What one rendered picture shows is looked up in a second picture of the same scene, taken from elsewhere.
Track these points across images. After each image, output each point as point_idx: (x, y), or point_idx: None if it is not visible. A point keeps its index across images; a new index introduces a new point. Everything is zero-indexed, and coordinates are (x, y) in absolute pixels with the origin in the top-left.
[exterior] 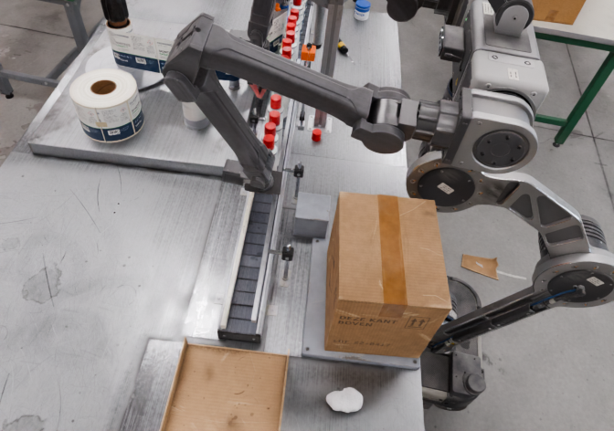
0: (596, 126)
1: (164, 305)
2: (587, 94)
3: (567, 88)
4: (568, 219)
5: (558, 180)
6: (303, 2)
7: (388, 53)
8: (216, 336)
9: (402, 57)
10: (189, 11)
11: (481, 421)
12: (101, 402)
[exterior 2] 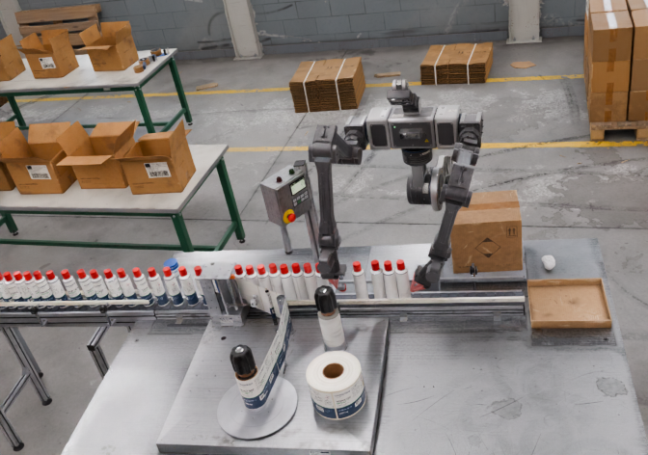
0: (224, 217)
1: (507, 342)
2: (230, 195)
3: (172, 225)
4: (449, 159)
5: (283, 245)
6: None
7: (233, 255)
8: (523, 316)
9: (89, 334)
10: (139, 395)
11: None
12: (579, 356)
